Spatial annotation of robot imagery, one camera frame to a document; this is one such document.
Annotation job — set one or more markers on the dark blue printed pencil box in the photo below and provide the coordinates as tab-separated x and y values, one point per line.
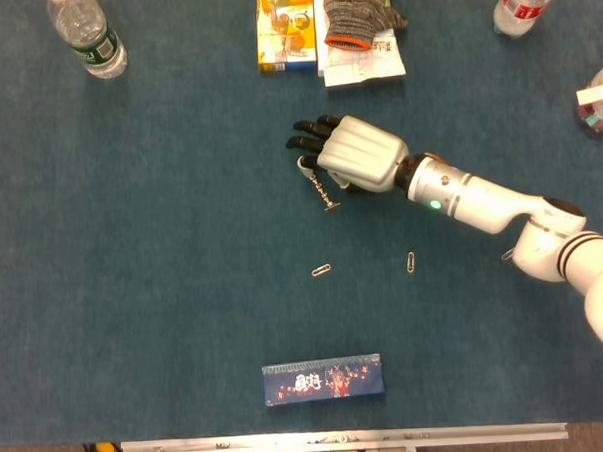
323	382

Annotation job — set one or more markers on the grey knit work glove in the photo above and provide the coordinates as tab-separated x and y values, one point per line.
352	13

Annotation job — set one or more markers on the white box with green edge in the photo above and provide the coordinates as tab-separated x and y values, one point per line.
318	35

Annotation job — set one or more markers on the blue felt table cloth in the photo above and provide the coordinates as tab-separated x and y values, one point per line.
181	216

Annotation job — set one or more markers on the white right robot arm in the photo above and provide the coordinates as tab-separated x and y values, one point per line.
480	198

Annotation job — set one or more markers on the magnetic bead rod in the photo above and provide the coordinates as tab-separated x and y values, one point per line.
322	192

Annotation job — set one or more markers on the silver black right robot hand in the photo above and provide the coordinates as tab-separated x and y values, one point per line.
363	153

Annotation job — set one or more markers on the red label plastic bottle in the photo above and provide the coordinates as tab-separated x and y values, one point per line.
522	8

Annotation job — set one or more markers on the white printed paper sheet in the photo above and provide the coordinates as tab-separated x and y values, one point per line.
369	65

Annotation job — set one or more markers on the aluminium profile rail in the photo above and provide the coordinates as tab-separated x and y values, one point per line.
341	440

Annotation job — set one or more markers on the yellow orange printed box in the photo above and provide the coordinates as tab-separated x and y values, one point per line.
285	31

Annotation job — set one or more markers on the white rectangular block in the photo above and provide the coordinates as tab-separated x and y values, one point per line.
598	94

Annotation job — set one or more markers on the green label water bottle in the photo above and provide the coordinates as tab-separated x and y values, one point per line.
96	45

